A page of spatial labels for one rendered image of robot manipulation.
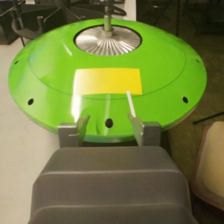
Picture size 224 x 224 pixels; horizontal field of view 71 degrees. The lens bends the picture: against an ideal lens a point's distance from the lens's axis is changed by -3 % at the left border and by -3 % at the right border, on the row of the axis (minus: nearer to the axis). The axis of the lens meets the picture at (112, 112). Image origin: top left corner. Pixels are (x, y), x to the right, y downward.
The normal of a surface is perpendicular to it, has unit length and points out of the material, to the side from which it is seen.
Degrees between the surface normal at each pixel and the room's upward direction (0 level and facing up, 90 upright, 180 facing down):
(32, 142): 0
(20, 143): 0
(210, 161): 0
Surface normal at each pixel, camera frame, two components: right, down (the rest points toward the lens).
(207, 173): 0.01, -0.65
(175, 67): 0.25, -0.49
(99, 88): -0.03, -0.39
